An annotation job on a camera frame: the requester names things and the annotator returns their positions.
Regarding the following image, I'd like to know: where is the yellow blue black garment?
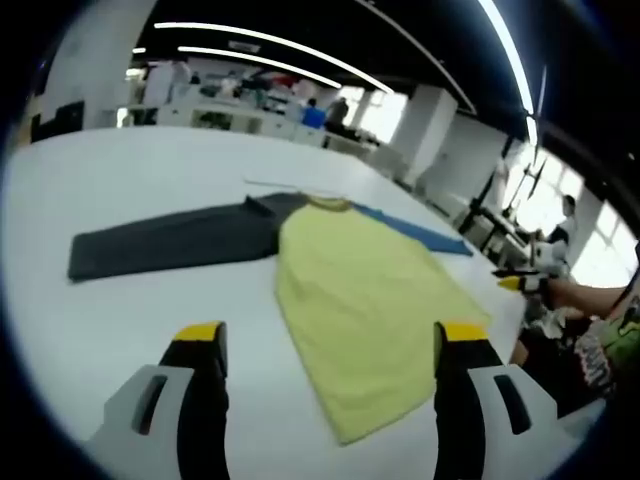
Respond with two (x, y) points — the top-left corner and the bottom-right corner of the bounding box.
(67, 192), (494, 446)

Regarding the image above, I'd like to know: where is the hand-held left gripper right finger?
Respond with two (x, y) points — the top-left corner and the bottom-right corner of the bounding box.
(432, 320), (584, 480)

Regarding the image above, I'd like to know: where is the black floor cabinet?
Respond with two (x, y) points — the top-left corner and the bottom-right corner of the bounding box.
(32, 101), (86, 144)

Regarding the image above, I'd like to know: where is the white upright panel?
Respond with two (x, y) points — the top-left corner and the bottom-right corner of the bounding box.
(144, 62), (174, 109)

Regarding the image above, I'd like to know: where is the long ceiling light strip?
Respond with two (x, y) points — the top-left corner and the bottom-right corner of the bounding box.
(153, 21), (396, 95)
(177, 45), (344, 90)
(477, 0), (540, 147)

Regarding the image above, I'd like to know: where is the black metal frame stand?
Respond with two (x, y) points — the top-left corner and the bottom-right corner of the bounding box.
(457, 134), (549, 251)

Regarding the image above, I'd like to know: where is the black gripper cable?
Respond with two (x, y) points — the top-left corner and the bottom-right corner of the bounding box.
(607, 259), (640, 321)

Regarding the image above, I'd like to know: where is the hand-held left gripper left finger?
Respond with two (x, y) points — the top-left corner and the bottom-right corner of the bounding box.
(84, 320), (232, 480)

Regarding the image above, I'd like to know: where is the white square pillar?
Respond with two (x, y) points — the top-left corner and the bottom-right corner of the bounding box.
(42, 0), (157, 129)
(399, 84), (459, 187)

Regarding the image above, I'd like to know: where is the person at table edge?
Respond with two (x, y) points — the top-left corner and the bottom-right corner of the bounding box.
(514, 294), (640, 419)

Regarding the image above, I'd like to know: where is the white cabinet counter row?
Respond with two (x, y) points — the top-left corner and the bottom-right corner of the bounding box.
(119, 94), (382, 152)

